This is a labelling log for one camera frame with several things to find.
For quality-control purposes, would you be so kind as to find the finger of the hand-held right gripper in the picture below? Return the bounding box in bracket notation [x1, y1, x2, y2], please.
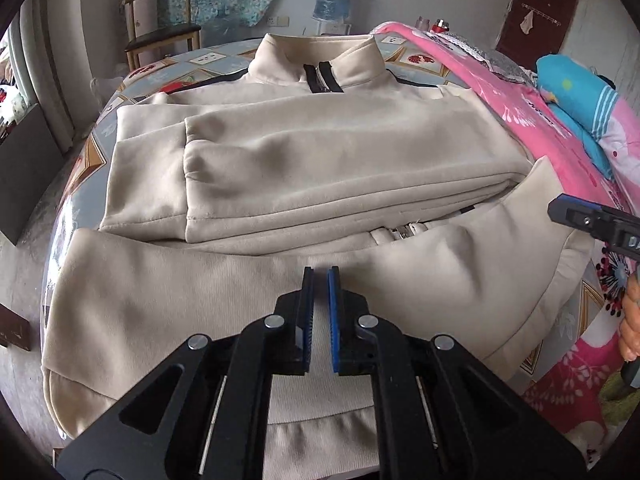
[547, 194, 626, 248]

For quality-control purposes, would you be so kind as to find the pink floral blanket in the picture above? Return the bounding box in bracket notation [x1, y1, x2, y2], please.
[372, 20, 640, 461]

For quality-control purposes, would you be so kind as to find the silver sequin cloth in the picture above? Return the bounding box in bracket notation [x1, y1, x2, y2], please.
[440, 30, 538, 86]

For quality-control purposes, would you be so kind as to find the grey curtain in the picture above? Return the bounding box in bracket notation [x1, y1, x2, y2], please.
[15, 0, 91, 156]

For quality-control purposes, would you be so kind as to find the blue pillow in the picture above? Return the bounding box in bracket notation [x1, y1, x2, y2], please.
[536, 55, 640, 181]

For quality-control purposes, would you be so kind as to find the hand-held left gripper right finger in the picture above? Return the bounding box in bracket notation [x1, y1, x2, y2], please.
[326, 266, 588, 480]

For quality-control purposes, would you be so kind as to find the empty clear water bottle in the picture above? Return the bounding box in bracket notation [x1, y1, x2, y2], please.
[200, 10, 251, 46]

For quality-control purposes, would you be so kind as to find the wooden chair dark seat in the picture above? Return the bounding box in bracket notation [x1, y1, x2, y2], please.
[121, 0, 202, 68]

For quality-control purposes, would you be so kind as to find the cream zip jacket black trim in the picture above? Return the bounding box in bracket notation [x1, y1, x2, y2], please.
[42, 32, 596, 480]

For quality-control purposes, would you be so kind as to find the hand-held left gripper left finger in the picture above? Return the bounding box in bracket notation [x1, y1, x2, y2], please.
[55, 266, 317, 480]

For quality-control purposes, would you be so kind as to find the brown cardboard box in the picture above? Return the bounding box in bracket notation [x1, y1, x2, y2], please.
[0, 304, 32, 352]

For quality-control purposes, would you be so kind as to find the patterned grey tablecloth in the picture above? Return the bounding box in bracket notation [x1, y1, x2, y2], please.
[42, 34, 626, 480]

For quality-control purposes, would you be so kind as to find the person's right hand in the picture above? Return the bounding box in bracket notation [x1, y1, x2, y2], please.
[619, 266, 640, 363]

